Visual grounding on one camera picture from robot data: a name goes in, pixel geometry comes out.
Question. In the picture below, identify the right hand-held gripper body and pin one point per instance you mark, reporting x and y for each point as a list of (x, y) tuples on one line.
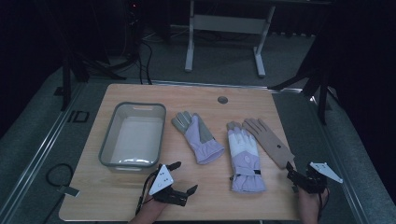
[(313, 182)]

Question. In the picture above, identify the black tripod stand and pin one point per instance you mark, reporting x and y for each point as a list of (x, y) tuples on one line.
[(322, 93), (67, 81)]

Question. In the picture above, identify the purple glove with grey palm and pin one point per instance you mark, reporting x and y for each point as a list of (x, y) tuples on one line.
[(199, 140)]

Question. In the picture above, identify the grey-rimmed white plastic basin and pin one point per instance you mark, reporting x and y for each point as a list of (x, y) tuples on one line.
[(137, 137)]

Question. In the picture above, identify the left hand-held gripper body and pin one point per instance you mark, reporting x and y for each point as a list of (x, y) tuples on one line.
[(162, 182)]

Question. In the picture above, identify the beige fabric glove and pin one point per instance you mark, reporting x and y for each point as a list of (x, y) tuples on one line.
[(271, 143)]

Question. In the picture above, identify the person's left hand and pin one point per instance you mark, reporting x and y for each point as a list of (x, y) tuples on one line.
[(153, 207)]

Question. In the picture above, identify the white metal desk frame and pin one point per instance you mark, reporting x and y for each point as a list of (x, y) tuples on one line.
[(230, 24)]

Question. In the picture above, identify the purple and white glove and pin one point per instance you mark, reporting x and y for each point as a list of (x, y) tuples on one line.
[(244, 155)]

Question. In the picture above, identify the grey flat floor tag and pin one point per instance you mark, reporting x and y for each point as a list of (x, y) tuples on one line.
[(67, 190)]

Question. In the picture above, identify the grey round table grommet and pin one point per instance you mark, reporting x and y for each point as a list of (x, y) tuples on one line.
[(222, 100)]

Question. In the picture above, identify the person's right hand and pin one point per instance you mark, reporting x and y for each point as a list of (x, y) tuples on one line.
[(308, 203)]

